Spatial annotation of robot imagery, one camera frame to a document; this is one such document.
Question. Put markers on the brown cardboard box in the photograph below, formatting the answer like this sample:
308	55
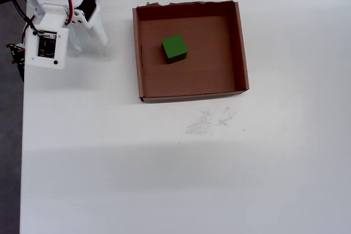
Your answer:
192	80

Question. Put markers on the white camera mount circuit board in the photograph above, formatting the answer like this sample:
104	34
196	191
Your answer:
45	61

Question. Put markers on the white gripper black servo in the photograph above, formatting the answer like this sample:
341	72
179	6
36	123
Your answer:
96	27

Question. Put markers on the green wooden cube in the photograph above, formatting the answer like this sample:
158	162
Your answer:
174	46

